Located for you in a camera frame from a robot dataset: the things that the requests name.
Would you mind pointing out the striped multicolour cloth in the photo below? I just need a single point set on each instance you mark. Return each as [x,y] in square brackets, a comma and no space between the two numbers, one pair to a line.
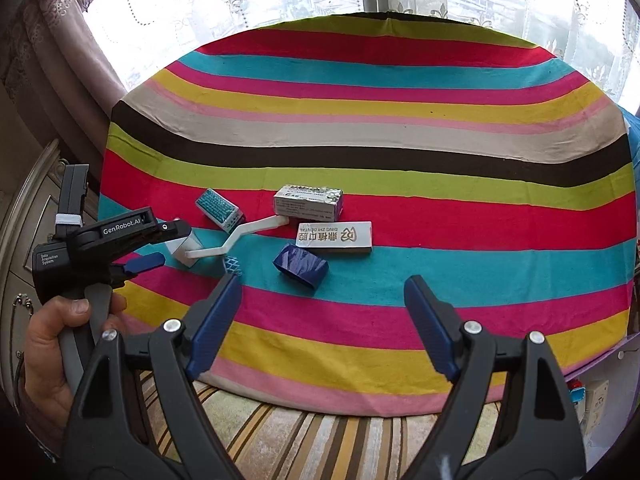
[400,125]

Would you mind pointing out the teal foil box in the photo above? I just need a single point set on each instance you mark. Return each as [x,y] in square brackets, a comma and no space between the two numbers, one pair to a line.
[215,207]

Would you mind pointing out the flat white and gold box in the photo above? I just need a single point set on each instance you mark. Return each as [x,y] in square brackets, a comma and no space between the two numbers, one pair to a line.
[330,236]

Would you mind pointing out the white power strip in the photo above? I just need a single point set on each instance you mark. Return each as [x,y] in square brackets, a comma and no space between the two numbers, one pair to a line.
[597,402]

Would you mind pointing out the cream carved cabinet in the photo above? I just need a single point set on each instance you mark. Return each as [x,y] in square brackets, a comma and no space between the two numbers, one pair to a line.
[25,200]

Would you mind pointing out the green and white box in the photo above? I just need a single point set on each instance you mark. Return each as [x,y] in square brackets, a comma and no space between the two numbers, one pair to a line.
[305,205]

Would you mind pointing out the white cube box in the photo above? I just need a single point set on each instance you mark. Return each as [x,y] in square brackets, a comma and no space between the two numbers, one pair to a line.
[175,250]

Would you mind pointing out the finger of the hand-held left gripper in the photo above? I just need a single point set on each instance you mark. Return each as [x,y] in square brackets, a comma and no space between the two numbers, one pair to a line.
[145,262]
[172,230]

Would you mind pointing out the dark blue box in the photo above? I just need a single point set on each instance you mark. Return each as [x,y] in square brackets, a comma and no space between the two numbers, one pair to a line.
[300,265]

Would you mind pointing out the purple board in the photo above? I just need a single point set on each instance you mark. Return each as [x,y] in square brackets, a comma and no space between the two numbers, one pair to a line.
[600,355]

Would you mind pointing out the mauve drape curtain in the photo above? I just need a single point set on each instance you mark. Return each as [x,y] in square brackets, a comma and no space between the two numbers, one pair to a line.
[45,35]

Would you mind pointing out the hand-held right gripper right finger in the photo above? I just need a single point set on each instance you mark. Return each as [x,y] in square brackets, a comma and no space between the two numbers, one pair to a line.
[432,325]

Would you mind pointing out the person's left hand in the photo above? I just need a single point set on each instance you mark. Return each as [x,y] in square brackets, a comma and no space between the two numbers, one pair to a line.
[45,360]

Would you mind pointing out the small diamond-patterned box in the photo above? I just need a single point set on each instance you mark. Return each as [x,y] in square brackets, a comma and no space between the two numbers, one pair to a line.
[232,264]

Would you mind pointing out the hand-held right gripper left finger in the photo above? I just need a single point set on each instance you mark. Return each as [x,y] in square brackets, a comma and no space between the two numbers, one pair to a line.
[215,330]

